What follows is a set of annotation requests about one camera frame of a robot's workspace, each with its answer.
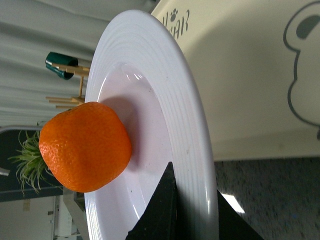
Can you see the orange fruit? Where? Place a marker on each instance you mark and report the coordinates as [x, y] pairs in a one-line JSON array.
[[86, 147]]

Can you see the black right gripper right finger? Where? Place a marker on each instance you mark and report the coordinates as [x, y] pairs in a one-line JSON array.
[[231, 225]]

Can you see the white ridged plate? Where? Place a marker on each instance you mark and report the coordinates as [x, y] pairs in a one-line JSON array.
[[140, 72]]

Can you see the wooden dish rack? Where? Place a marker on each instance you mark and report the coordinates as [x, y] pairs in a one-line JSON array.
[[70, 90]]

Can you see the green air plant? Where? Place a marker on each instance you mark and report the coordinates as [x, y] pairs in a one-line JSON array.
[[31, 168]]

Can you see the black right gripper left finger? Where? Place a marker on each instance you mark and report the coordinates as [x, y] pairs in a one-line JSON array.
[[158, 221]]

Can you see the beige bear serving tray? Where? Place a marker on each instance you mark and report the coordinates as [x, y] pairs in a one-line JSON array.
[[256, 64]]

